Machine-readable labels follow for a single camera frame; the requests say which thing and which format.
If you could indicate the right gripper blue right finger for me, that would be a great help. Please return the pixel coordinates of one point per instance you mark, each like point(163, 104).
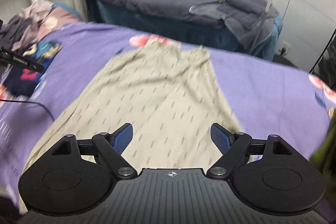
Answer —
point(233, 148)

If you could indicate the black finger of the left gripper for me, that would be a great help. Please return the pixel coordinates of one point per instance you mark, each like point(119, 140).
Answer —
point(11, 58)

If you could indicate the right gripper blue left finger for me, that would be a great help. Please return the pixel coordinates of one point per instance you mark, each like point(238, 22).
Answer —
point(109, 149)

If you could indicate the cream polka dot shirt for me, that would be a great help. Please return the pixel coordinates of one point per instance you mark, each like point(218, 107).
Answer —
point(171, 98)

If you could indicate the pile of mixed clothes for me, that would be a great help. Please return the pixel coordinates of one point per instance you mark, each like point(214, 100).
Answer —
point(36, 22)

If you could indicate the navy pink printed garment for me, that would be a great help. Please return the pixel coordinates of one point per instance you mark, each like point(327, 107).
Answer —
point(23, 79)

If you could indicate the purple floral bed sheet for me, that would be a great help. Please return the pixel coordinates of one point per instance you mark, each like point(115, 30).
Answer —
point(266, 97)

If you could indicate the dark green garment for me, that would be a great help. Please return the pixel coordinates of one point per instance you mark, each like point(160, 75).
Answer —
point(324, 160)

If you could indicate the massage bed with dark cover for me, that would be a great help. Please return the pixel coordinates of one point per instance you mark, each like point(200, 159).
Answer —
point(171, 19)

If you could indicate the grey towel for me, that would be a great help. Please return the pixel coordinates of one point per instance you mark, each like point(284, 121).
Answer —
point(250, 21)

